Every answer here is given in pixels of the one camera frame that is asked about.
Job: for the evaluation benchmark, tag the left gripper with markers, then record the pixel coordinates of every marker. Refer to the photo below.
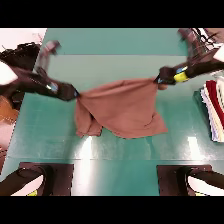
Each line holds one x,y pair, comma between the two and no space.
67,92

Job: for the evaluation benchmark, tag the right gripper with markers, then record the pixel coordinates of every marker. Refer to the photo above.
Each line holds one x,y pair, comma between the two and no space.
166,75

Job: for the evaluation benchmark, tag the brown T-shirt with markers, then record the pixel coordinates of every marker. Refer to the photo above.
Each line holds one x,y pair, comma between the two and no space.
125,106

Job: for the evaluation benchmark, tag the red garment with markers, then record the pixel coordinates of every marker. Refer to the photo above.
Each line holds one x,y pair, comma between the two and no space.
215,98

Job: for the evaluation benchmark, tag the white garment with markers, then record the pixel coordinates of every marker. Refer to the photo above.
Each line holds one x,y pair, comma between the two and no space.
213,126

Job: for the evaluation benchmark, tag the dark arm base plate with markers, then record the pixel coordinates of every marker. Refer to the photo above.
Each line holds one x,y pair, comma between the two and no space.
63,178
166,180

